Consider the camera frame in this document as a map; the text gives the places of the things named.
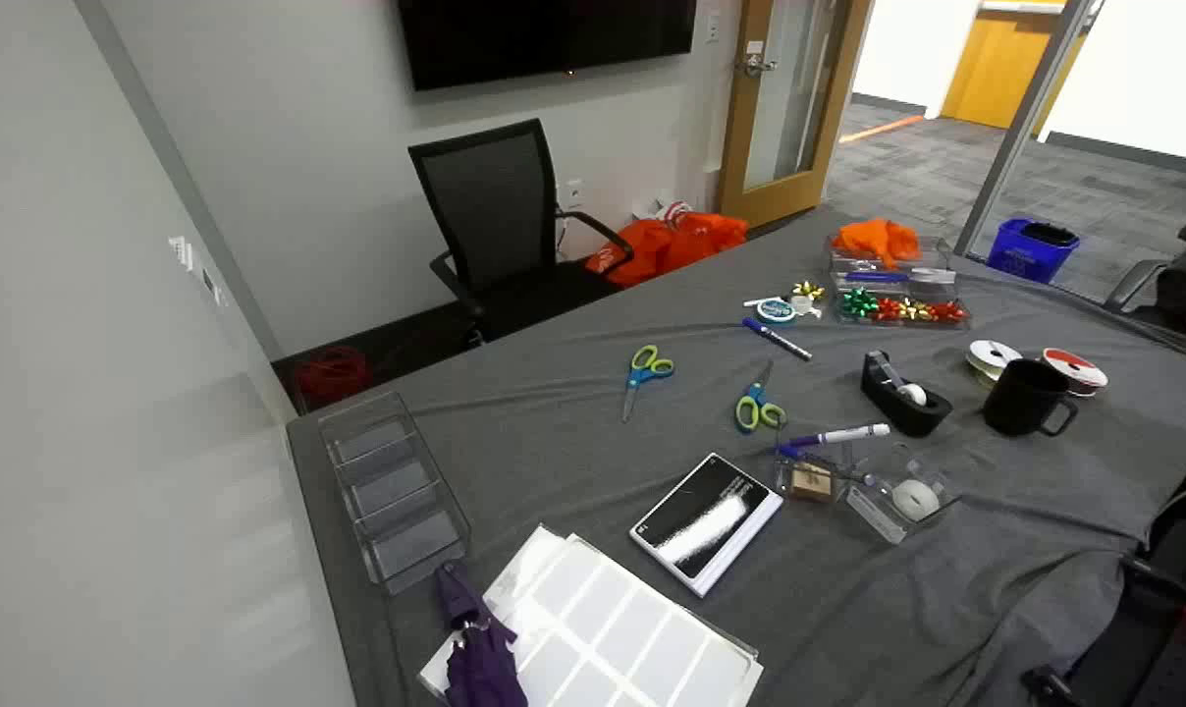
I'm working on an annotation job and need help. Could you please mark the white marker blue cap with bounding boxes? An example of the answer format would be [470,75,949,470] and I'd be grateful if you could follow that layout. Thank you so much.
[767,420,897,465]

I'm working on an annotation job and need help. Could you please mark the wooden glass panel door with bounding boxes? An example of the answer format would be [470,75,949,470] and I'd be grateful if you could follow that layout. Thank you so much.
[713,0,877,228]

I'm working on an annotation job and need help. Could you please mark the black mesh office chair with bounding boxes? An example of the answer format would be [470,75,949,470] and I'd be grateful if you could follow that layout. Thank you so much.
[403,113,635,347]

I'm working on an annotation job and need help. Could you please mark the clear box of gift bows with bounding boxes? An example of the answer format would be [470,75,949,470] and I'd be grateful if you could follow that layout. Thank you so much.
[836,284,975,329]

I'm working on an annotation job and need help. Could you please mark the black wall television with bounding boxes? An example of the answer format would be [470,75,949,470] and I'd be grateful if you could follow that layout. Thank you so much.
[391,0,702,94]

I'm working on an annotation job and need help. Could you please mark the blue plastic bin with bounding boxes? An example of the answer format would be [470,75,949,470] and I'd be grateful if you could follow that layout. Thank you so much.
[983,217,1085,287]

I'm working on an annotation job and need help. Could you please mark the blue white pen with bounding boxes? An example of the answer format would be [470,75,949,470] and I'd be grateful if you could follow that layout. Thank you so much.
[739,316,818,364]

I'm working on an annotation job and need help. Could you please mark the red white ribbon spool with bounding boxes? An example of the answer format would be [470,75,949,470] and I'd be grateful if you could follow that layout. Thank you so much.
[1038,341,1110,405]

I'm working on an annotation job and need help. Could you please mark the red object on floor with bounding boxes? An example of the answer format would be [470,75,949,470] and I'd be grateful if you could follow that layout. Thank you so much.
[288,347,378,410]

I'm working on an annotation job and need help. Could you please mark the black red chair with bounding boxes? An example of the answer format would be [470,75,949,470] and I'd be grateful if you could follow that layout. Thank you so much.
[1021,427,1186,707]

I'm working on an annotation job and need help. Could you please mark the clear plastic compartment case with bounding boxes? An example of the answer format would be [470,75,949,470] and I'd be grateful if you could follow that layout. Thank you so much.
[318,394,475,601]

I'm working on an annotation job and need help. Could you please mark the white box black window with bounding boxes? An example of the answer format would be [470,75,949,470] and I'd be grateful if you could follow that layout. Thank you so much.
[624,449,791,601]

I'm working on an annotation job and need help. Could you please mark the green blue handled scissors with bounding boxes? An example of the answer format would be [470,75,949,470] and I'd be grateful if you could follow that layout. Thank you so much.
[615,341,679,420]
[730,356,791,435]

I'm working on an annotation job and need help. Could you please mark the orange crumpled tissue paper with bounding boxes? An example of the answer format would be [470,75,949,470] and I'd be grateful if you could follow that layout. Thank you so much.
[828,217,927,272]

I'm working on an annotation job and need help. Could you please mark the grey table cloth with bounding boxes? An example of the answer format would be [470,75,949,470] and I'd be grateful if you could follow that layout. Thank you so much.
[281,199,1186,707]

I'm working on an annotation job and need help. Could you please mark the grey metal door post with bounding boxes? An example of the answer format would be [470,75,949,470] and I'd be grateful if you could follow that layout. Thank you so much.
[949,0,1110,261]

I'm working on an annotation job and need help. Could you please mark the small brown tag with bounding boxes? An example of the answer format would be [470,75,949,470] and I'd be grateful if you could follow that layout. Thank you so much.
[787,458,839,506]

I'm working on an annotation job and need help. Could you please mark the clear box with tape roll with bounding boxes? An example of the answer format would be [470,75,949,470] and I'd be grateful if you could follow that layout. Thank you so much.
[839,457,957,547]

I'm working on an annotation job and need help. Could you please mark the yellow gift bow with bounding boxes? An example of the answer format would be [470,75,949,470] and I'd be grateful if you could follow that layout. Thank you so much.
[787,275,834,320]

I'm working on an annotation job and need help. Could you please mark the purple cloth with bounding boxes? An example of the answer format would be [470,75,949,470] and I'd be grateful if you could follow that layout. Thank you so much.
[431,559,529,707]

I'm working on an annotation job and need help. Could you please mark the orange bag on floor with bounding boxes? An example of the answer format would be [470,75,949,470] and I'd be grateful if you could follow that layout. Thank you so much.
[584,207,753,292]

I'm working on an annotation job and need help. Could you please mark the black tape dispenser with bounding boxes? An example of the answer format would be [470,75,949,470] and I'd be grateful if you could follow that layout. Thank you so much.
[855,347,957,439]

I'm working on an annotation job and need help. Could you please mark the clear plastic box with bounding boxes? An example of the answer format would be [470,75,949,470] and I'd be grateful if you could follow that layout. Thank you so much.
[828,252,914,287]

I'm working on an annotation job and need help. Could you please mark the black mug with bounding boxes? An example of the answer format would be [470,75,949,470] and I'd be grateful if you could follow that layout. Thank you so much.
[976,355,1085,439]

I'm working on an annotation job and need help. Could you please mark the blue white ribbon roll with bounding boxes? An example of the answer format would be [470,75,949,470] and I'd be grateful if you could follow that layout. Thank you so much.
[741,292,805,329]

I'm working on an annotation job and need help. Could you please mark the yellow wooden door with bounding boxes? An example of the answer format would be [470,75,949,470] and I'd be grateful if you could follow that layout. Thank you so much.
[937,3,1076,135]

